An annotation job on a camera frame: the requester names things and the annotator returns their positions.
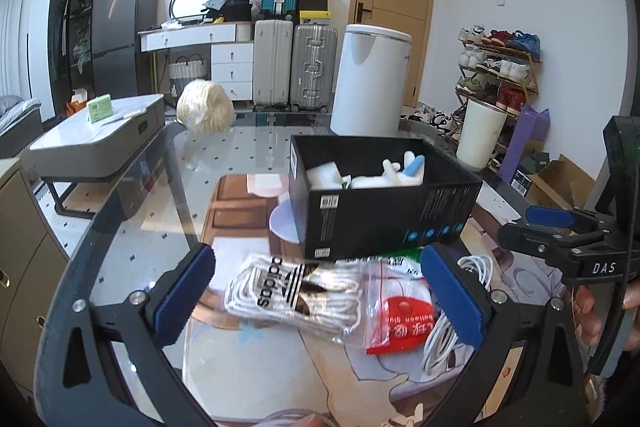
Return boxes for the red plastic packet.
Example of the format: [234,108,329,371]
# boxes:
[366,296,435,355]

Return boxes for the adidas bag white laces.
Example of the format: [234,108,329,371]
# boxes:
[224,254,386,348]

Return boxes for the cream tumbler cup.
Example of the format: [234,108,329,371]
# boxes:
[456,98,506,171]

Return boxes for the white suitcase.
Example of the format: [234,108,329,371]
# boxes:
[253,20,294,106]

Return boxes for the white plush toy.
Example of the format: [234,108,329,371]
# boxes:
[349,150,425,190]

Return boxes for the person right hand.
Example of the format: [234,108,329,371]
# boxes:
[569,278,640,350]

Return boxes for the black refrigerator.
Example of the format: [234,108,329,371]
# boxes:
[91,0,157,98]

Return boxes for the white cable coil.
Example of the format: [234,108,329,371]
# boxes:
[420,255,497,375]

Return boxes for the white foam wrap roll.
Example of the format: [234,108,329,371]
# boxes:
[306,161,343,191]

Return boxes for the green tissue box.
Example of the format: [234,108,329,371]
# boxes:
[86,94,114,124]

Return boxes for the open cardboard box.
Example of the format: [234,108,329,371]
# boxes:
[511,155,594,210]

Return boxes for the white vanity desk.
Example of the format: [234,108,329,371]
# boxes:
[139,22,254,102]

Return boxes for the grey bed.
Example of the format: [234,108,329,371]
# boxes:
[0,95,43,159]

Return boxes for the silver suitcase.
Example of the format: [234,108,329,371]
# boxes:
[290,24,337,113]

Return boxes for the white coffee table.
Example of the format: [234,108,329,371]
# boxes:
[28,94,165,219]

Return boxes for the shoe rack with shoes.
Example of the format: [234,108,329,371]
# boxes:
[448,25,541,165]

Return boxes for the purple bag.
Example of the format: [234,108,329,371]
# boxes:
[498,104,550,183]

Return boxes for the beige side cabinet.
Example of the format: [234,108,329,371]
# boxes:
[0,158,67,397]

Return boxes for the woven basket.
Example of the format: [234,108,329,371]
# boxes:
[168,53,207,101]

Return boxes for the black cardboard box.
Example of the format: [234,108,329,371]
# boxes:
[288,135,482,261]

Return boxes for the white cylindrical appliance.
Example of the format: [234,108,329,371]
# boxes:
[330,24,412,138]

